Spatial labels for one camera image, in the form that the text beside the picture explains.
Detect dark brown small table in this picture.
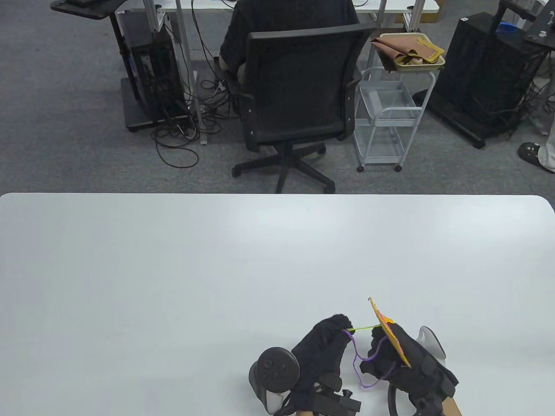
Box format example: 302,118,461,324
367,27,410,71

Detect brown cardboard box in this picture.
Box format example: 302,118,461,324
395,0,445,24

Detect black mesh office chair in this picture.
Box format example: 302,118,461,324
225,23,376,194

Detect person's right forearm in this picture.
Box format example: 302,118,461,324
437,396,463,416

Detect purple thread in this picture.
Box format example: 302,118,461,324
343,328,398,390

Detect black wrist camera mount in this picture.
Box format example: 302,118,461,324
311,381,362,416
386,381,439,416

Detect black computer tower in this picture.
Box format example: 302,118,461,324
129,30,186,117

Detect black equipment rack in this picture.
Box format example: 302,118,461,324
496,0,555,48

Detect white wire trolley cart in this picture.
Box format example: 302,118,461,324
352,67,436,173

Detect person's left hand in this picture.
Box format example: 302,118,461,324
283,314,353,414

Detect brown cloth pieces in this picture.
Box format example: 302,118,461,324
371,36,445,63

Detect beige plastic tray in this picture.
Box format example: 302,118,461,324
379,31,446,72

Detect black equipment cabinet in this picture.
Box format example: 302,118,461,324
412,12,549,149

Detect tangled black cables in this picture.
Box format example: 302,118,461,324
516,56,555,137
151,56,239,169

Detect yellow felt square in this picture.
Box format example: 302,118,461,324
368,297,412,369

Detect person's right hand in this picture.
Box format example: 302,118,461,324
359,322,460,410

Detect white desk with metal legs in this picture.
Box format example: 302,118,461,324
115,0,441,146

